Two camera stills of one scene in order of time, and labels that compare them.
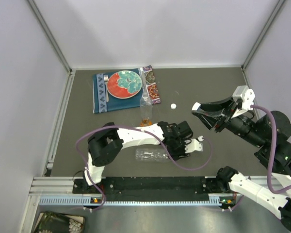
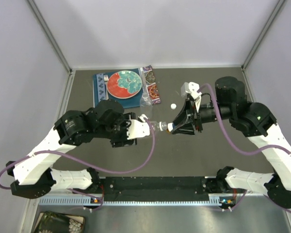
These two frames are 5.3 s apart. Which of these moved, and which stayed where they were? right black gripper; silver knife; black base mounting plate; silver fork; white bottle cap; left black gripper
Moved: left black gripper; right black gripper
Stayed: silver knife; black base mounting plate; silver fork; white bottle cap
